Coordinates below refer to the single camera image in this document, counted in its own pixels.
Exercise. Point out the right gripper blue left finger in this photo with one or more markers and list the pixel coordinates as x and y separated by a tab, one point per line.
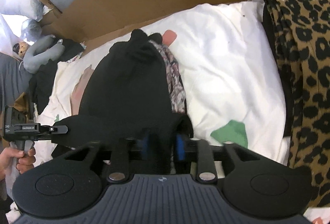
128	157

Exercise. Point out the person left hand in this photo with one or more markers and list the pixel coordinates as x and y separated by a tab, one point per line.
23	162

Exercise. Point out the grey neck pillow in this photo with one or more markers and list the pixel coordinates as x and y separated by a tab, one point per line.
45	49

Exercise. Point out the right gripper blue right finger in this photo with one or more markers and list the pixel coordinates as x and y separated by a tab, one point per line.
198	151

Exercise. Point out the black garment pile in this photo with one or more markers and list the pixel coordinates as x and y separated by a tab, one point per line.
41	84

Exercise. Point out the leopard print cushion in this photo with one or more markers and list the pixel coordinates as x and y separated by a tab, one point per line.
298	34

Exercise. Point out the black shorts with bear print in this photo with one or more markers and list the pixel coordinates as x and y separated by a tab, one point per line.
135	92

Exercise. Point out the small plush doll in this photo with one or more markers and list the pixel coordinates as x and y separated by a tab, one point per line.
20	48

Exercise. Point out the cream bear print blanket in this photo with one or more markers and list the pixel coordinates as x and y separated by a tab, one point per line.
228	73

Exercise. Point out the brown hoodie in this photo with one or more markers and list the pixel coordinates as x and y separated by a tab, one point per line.
25	105

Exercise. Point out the white pillow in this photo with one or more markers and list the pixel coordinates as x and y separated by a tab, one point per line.
32	9

